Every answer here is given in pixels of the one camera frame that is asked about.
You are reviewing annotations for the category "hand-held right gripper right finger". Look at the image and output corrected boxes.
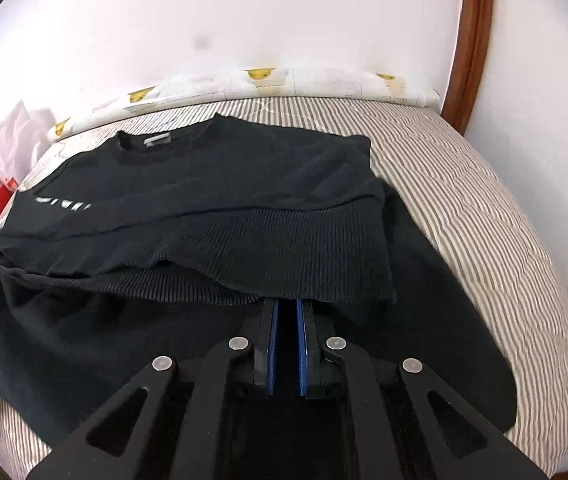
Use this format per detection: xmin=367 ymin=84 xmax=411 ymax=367
xmin=295 ymin=299 xmax=536 ymax=480

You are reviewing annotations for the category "black sweatshirt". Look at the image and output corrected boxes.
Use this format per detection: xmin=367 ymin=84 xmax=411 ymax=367
xmin=0 ymin=112 xmax=519 ymax=448

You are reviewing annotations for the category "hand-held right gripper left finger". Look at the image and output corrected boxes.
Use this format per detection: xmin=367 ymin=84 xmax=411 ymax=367
xmin=26 ymin=300 xmax=285 ymax=480

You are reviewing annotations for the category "striped bed mattress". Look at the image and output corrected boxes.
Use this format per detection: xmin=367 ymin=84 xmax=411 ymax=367
xmin=0 ymin=95 xmax=568 ymax=480

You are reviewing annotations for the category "white plastic shopping bag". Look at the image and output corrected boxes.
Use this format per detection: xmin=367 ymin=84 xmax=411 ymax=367
xmin=0 ymin=100 xmax=57 ymax=187

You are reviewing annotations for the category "duck print rolled cloth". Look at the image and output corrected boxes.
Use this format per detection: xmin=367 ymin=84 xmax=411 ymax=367
xmin=46 ymin=65 xmax=441 ymax=143

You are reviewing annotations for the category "brown wooden door frame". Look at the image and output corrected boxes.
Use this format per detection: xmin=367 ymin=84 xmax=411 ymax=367
xmin=439 ymin=0 xmax=495 ymax=137

